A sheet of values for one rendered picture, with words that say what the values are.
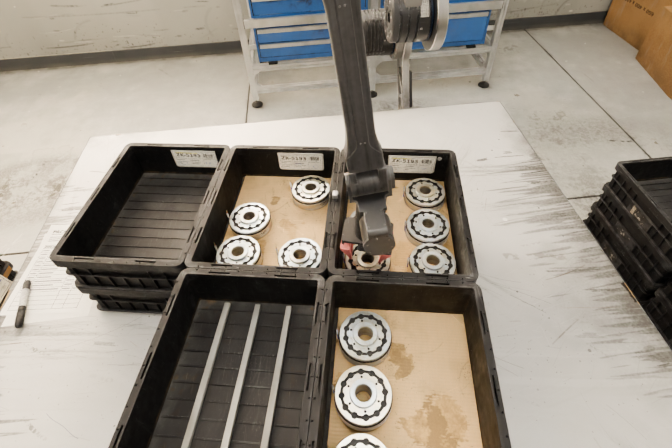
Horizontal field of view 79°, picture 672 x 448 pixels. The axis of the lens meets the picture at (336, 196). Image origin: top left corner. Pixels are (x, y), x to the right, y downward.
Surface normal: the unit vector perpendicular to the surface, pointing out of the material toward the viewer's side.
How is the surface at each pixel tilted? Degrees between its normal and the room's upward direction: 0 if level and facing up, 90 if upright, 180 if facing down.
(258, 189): 0
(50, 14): 90
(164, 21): 90
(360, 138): 81
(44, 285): 0
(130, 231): 0
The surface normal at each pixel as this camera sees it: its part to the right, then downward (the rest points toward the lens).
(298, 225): -0.04, -0.69
